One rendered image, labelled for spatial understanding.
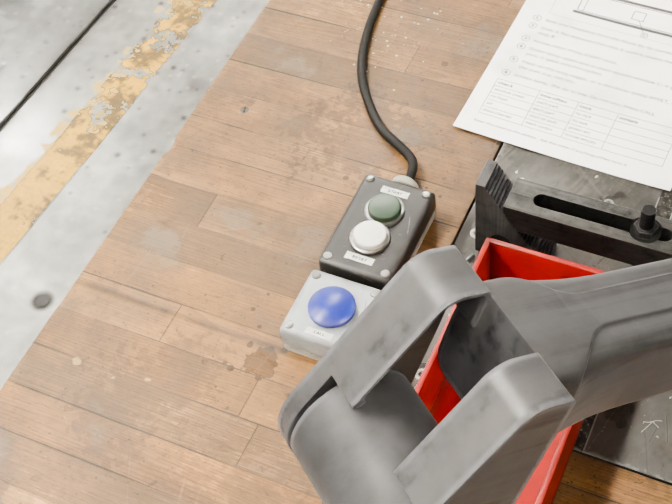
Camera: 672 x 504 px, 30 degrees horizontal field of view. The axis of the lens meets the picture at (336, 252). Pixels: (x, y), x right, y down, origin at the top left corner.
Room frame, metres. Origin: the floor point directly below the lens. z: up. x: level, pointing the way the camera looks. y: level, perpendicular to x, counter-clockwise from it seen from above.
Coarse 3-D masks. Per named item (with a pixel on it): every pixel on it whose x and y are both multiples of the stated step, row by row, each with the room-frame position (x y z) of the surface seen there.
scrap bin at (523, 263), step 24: (480, 264) 0.60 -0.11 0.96; (504, 264) 0.61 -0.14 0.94; (528, 264) 0.60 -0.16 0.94; (552, 264) 0.59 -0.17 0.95; (576, 264) 0.59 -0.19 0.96; (432, 360) 0.52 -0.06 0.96; (432, 384) 0.51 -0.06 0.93; (432, 408) 0.50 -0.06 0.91; (576, 432) 0.46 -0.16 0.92; (552, 456) 0.45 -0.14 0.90; (552, 480) 0.40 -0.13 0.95
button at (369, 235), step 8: (360, 224) 0.68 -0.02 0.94; (368, 224) 0.67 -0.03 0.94; (376, 224) 0.67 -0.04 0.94; (360, 232) 0.67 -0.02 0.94; (368, 232) 0.67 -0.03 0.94; (376, 232) 0.66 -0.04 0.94; (384, 232) 0.66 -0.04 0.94; (360, 240) 0.66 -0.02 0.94; (368, 240) 0.66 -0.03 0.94; (376, 240) 0.66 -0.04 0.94; (384, 240) 0.66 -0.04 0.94; (368, 248) 0.65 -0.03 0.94; (376, 248) 0.65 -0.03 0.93
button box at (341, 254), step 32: (384, 128) 0.81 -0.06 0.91; (416, 160) 0.76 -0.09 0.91; (384, 192) 0.71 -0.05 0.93; (416, 192) 0.71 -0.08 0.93; (352, 224) 0.68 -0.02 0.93; (384, 224) 0.68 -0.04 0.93; (416, 224) 0.67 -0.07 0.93; (320, 256) 0.65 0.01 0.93; (352, 256) 0.65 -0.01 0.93; (384, 256) 0.64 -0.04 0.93
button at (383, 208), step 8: (376, 200) 0.70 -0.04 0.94; (384, 200) 0.70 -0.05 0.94; (392, 200) 0.70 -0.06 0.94; (368, 208) 0.69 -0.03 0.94; (376, 208) 0.69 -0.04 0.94; (384, 208) 0.69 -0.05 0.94; (392, 208) 0.69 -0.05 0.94; (400, 208) 0.69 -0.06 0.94; (376, 216) 0.68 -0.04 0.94; (384, 216) 0.68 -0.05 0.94; (392, 216) 0.68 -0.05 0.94
